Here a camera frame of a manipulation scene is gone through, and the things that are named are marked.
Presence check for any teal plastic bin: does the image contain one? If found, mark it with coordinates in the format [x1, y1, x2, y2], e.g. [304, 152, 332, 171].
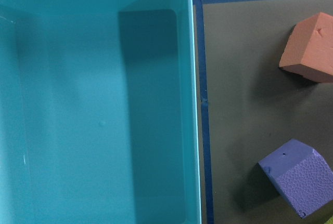
[1, 0, 201, 223]

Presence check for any orange foam block left side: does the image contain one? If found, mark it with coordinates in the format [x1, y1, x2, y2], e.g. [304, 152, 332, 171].
[279, 12, 332, 83]

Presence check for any purple foam block left side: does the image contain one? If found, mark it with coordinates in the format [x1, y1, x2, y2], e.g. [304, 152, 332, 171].
[259, 139, 332, 219]

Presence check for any yellow foam block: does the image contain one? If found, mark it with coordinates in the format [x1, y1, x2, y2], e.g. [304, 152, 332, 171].
[324, 217, 333, 224]

